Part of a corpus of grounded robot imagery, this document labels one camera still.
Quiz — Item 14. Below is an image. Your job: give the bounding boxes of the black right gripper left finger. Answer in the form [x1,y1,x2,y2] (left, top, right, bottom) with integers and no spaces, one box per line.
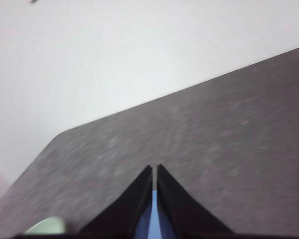
[77,165,152,239]

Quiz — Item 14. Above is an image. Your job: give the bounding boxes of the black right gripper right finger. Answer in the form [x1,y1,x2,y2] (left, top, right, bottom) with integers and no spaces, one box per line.
[156,164,240,239]

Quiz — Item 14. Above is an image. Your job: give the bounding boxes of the green bowl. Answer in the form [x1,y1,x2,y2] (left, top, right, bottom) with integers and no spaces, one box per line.
[23,216,65,235]

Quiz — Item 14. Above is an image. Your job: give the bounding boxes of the blue plate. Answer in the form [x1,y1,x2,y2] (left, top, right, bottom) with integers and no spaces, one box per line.
[133,190,176,239]

